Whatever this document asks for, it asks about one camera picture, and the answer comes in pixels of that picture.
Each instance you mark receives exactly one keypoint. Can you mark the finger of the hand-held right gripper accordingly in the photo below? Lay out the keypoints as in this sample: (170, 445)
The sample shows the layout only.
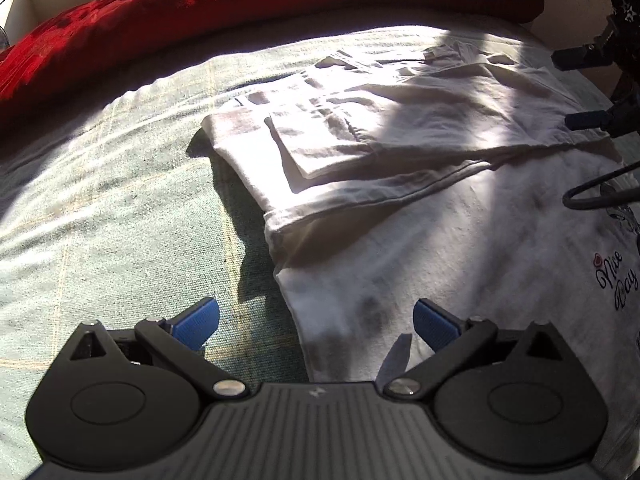
(572, 58)
(585, 120)

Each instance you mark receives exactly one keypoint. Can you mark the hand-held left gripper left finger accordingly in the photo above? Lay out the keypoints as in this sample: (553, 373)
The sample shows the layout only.
(197, 322)

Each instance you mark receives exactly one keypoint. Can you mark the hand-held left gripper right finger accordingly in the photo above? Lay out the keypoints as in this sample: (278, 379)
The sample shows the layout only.
(432, 322)

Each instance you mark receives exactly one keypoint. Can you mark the white printed t-shirt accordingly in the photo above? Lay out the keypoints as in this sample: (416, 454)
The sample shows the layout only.
(400, 185)

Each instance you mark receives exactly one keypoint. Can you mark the green checked bed cover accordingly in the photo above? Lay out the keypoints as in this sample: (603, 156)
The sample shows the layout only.
(100, 185)

